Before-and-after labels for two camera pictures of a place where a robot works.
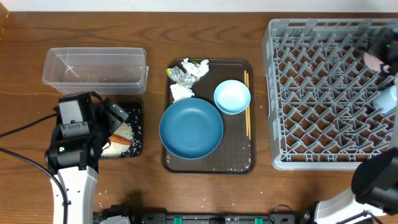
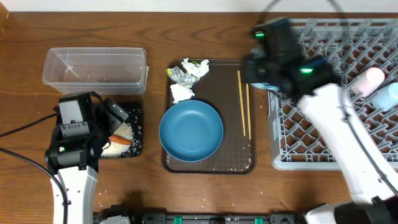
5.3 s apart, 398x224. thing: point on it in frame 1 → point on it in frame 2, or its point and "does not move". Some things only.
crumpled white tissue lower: [178, 91] does not move
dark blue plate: [191, 128] does not move
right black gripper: [377, 45] → [252, 61]
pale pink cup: [374, 63] → [370, 79]
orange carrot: [119, 139] does not move
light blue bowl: [232, 97] → [264, 85]
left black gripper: [113, 121] does not move
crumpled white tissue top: [197, 70] does not move
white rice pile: [116, 149] does not move
